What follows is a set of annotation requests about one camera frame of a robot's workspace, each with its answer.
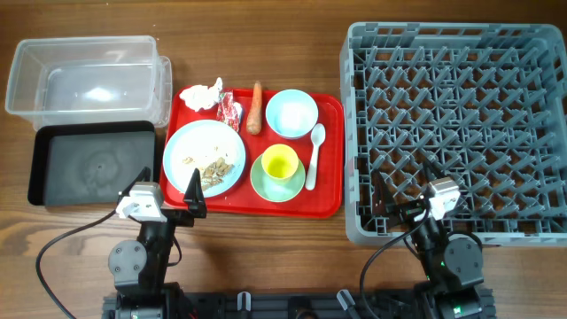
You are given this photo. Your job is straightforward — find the red candy wrapper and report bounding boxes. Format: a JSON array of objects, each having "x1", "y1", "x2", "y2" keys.
[{"x1": 216, "y1": 90, "x2": 243, "y2": 132}]

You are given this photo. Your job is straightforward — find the orange carrot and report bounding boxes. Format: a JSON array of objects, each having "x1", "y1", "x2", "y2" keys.
[{"x1": 246, "y1": 82, "x2": 262, "y2": 135}]

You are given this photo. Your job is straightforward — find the red serving tray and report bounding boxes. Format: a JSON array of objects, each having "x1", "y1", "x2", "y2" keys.
[{"x1": 159, "y1": 89, "x2": 344, "y2": 218}]

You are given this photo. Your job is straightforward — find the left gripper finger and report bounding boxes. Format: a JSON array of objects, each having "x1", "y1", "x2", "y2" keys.
[
  {"x1": 183, "y1": 168, "x2": 207, "y2": 218},
  {"x1": 119, "y1": 167, "x2": 151, "y2": 197}
]

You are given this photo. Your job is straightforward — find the green bowl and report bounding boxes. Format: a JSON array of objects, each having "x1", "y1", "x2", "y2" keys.
[{"x1": 250, "y1": 155, "x2": 307, "y2": 203}]

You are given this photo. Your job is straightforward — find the light blue plate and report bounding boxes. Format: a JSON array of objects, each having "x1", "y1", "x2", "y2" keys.
[{"x1": 162, "y1": 120, "x2": 246, "y2": 198}]

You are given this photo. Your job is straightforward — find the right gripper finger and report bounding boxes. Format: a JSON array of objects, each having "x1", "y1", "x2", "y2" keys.
[
  {"x1": 423, "y1": 159, "x2": 444, "y2": 183},
  {"x1": 371, "y1": 169, "x2": 395, "y2": 216}
]

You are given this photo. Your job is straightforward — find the black plastic tray bin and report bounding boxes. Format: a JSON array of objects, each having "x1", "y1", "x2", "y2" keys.
[{"x1": 27, "y1": 121, "x2": 159, "y2": 207}]

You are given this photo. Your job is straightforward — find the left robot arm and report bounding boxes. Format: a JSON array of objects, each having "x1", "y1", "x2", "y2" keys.
[{"x1": 102, "y1": 167, "x2": 207, "y2": 319}]

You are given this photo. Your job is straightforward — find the light blue bowl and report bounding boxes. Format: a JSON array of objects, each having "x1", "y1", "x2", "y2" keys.
[{"x1": 265, "y1": 89, "x2": 319, "y2": 139}]

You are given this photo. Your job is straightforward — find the white tissue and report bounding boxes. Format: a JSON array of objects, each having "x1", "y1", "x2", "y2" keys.
[{"x1": 180, "y1": 77, "x2": 223, "y2": 112}]

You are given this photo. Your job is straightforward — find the food scraps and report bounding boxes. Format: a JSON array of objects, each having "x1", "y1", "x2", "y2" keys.
[{"x1": 181, "y1": 156, "x2": 234, "y2": 191}]

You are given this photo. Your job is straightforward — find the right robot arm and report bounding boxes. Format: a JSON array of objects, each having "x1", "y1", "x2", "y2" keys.
[{"x1": 359, "y1": 160, "x2": 485, "y2": 318}]

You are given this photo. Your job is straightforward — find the yellow cup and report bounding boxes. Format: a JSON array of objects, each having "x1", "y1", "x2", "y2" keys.
[{"x1": 260, "y1": 144, "x2": 299, "y2": 183}]

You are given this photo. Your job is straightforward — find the grey dishwasher rack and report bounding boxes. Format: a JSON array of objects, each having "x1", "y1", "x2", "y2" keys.
[{"x1": 339, "y1": 22, "x2": 566, "y2": 246}]

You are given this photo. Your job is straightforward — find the white plastic spoon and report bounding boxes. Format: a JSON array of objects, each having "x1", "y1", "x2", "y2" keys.
[{"x1": 305, "y1": 123, "x2": 326, "y2": 191}]

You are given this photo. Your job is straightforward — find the clear plastic bin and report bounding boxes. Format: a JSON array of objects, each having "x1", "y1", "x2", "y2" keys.
[{"x1": 4, "y1": 35, "x2": 173, "y2": 129}]

